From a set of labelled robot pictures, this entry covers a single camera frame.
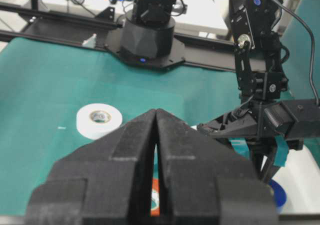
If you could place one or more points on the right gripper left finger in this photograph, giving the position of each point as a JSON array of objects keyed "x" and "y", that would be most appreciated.
[{"x": 106, "y": 182}]

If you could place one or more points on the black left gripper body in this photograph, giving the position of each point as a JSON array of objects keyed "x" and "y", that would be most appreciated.
[{"x": 294, "y": 120}]

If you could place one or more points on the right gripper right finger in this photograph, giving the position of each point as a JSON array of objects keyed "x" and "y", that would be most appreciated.
[{"x": 203, "y": 182}]

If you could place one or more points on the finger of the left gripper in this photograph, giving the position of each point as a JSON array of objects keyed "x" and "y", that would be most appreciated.
[
  {"x": 276, "y": 158},
  {"x": 256, "y": 153}
]

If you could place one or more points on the blue tape roll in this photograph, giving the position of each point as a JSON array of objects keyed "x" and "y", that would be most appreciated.
[{"x": 279, "y": 194}]

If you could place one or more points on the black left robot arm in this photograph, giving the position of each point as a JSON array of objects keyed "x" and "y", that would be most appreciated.
[{"x": 257, "y": 54}]

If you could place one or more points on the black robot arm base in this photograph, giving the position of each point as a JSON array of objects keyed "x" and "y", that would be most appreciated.
[{"x": 146, "y": 38}]

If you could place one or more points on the white plastic tray case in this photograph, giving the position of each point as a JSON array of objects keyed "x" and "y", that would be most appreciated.
[{"x": 300, "y": 179}]

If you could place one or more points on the orange tape roll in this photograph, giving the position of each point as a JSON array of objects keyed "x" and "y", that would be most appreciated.
[{"x": 155, "y": 198}]

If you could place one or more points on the white tape roll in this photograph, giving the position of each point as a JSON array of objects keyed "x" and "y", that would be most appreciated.
[{"x": 95, "y": 120}]

